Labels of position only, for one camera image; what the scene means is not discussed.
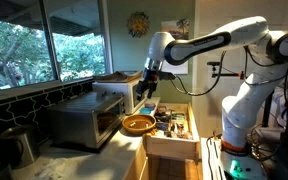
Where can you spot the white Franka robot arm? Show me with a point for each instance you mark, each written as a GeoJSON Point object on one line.
{"type": "Point", "coordinates": [244, 33]}

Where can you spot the robot mounting base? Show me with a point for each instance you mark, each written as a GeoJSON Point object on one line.
{"type": "Point", "coordinates": [240, 166]}

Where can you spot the black vertical stand pole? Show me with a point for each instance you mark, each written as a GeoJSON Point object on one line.
{"type": "Point", "coordinates": [267, 110]}

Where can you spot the small dark dish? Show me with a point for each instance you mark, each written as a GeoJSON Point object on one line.
{"type": "Point", "coordinates": [150, 105]}

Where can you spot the sun wall ornament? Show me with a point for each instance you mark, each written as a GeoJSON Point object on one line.
{"type": "Point", "coordinates": [138, 24]}

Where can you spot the white microwave oven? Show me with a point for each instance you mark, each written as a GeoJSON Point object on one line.
{"type": "Point", "coordinates": [117, 90]}

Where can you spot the metal kettle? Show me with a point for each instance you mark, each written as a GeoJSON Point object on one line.
{"type": "Point", "coordinates": [20, 146]}

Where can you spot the woven wicker basket bowl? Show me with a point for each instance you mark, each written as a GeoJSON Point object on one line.
{"type": "Point", "coordinates": [139, 128]}

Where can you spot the wooden cutting board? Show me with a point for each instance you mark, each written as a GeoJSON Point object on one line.
{"type": "Point", "coordinates": [117, 77]}

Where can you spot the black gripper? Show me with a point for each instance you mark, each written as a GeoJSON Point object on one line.
{"type": "Point", "coordinates": [149, 77]}

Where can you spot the wall calendar with landscape photo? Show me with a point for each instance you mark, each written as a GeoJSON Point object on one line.
{"type": "Point", "coordinates": [179, 28]}

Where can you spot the stainless steel toaster oven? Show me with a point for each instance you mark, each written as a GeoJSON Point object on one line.
{"type": "Point", "coordinates": [84, 116]}

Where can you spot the light wooden drawer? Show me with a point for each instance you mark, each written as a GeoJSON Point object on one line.
{"type": "Point", "coordinates": [170, 146]}

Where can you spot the window with dark frame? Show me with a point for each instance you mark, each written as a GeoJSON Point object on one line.
{"type": "Point", "coordinates": [17, 50]}

